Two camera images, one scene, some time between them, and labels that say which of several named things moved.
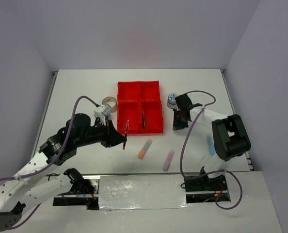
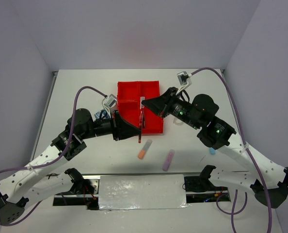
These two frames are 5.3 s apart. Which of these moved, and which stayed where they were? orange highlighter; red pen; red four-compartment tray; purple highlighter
Moved: red pen
Stayed: red four-compartment tray; purple highlighter; orange highlighter
